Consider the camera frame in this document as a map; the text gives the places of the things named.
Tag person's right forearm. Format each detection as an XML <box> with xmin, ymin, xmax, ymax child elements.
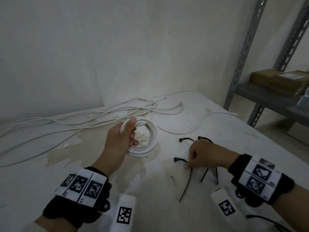
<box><xmin>274</xmin><ymin>185</ymin><xmax>309</xmax><ymax>232</ymax></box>

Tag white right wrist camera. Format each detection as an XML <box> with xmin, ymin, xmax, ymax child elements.
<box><xmin>211</xmin><ymin>187</ymin><xmax>249</xmax><ymax>232</ymax></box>

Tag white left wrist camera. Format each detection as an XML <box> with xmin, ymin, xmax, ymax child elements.
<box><xmin>100</xmin><ymin>193</ymin><xmax>137</xmax><ymax>232</ymax></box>

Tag black left wristband white markers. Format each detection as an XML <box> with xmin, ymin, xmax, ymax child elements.
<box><xmin>43</xmin><ymin>166</ymin><xmax>113</xmax><ymax>229</ymax></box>

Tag bunch of black zip ties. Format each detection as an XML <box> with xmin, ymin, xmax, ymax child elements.
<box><xmin>179</xmin><ymin>136</ymin><xmax>219</xmax><ymax>185</ymax></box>

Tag grey plastic packet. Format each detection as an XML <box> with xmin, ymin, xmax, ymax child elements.
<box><xmin>296</xmin><ymin>87</ymin><xmax>309</xmax><ymax>108</ymax></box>

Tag person's right hand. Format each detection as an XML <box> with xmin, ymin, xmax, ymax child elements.
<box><xmin>184</xmin><ymin>139</ymin><xmax>240</xmax><ymax>170</ymax></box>

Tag black right wristband white markers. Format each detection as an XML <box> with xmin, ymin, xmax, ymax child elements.
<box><xmin>228</xmin><ymin>154</ymin><xmax>295</xmax><ymax>208</ymax></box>

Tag black right camera cable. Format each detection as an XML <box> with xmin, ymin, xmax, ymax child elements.
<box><xmin>246</xmin><ymin>215</ymin><xmax>294</xmax><ymax>232</ymax></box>

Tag person's left forearm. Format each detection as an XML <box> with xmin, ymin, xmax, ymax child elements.
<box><xmin>35</xmin><ymin>157</ymin><xmax>120</xmax><ymax>232</ymax></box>

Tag brown cardboard box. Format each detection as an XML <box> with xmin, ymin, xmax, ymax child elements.
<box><xmin>249</xmin><ymin>69</ymin><xmax>283</xmax><ymax>89</ymax></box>
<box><xmin>270</xmin><ymin>71</ymin><xmax>309</xmax><ymax>96</ymax></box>

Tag pale cardboard box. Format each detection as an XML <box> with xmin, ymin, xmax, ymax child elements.
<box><xmin>286</xmin><ymin>122</ymin><xmax>309</xmax><ymax>146</ymax></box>

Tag black wristband white markers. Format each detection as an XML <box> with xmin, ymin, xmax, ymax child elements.
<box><xmin>43</xmin><ymin>166</ymin><xmax>113</xmax><ymax>229</ymax></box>
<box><xmin>228</xmin><ymin>154</ymin><xmax>295</xmax><ymax>208</ymax></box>

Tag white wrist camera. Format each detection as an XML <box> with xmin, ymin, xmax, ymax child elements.
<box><xmin>211</xmin><ymin>187</ymin><xmax>249</xmax><ymax>232</ymax></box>
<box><xmin>100</xmin><ymin>193</ymin><xmax>137</xmax><ymax>232</ymax></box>

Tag person's left hand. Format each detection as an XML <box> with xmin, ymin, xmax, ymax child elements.
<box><xmin>102</xmin><ymin>117</ymin><xmax>139</xmax><ymax>172</ymax></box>

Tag grey metal shelf rack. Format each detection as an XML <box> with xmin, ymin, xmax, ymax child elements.
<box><xmin>223</xmin><ymin>0</ymin><xmax>309</xmax><ymax>128</ymax></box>

